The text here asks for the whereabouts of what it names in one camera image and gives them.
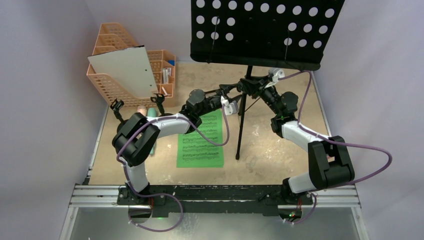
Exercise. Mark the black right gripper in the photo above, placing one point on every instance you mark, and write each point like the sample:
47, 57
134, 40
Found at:
250, 85

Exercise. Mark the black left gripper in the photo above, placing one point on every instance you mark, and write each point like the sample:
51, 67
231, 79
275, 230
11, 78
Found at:
226, 89

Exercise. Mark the black music stand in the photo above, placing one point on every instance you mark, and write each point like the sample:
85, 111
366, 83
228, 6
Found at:
262, 34

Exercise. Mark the green sheet music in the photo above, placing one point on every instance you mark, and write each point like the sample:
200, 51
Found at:
193, 151

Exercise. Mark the mint green toy microphone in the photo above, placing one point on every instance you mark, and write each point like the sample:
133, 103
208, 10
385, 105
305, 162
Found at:
152, 112

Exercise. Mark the pink toy microphone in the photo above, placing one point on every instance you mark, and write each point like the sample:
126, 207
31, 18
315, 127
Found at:
142, 110

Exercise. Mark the black round microphone stand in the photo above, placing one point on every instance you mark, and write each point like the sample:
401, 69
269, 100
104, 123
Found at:
116, 106

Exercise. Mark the peach plastic file organizer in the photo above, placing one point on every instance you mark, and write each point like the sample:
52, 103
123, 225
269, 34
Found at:
113, 36

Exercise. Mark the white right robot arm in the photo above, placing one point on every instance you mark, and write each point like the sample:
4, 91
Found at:
329, 162

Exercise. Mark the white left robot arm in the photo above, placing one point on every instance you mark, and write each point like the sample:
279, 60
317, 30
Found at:
137, 136

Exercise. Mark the white marker tube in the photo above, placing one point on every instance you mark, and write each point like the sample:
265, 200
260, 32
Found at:
168, 73

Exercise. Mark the grey folder board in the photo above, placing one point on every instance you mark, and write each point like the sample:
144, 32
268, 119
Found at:
129, 67

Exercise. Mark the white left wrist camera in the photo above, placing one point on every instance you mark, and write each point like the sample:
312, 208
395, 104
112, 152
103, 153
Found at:
229, 107

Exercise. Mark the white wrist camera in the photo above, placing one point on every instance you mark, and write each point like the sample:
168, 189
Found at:
274, 76
229, 107

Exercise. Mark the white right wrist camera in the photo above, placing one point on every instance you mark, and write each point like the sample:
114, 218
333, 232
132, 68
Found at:
274, 76

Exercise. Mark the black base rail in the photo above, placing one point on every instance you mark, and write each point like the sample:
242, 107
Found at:
268, 200

